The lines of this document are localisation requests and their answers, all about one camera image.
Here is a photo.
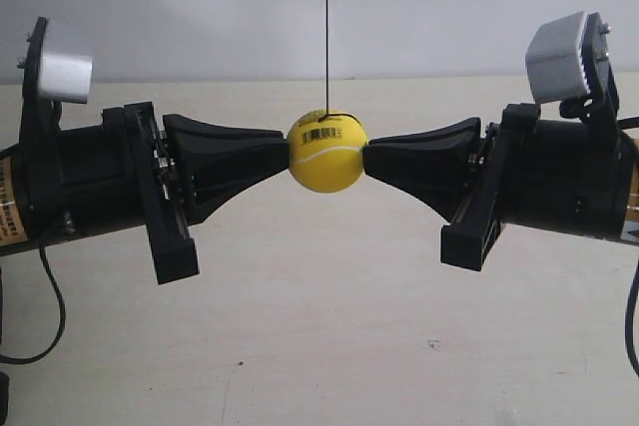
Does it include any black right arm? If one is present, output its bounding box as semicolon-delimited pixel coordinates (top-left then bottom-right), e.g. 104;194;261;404
362;104;638;271

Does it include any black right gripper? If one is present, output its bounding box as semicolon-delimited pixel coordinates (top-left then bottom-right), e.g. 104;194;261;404
362;104;630;271

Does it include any thin black hanging string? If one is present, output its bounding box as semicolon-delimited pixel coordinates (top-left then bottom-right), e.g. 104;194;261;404
322;0;331;116

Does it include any black right camera cable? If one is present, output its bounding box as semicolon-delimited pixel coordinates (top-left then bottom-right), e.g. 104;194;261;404
626;255;639;377

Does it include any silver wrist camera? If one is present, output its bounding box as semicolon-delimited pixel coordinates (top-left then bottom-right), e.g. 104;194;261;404
15;16;95;104
525;11;619;112

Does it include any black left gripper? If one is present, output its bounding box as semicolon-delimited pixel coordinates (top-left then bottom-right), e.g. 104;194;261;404
57;102;290;284

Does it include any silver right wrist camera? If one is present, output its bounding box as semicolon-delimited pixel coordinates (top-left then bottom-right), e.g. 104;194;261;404
525;11;619;112

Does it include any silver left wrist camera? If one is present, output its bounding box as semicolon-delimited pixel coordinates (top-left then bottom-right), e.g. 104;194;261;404
15;16;95;104

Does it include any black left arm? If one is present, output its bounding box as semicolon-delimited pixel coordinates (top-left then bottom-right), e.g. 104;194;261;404
1;101;289;284

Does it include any yellow tennis ball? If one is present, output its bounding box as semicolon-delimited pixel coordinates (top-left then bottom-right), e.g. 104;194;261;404
287;110;368;194

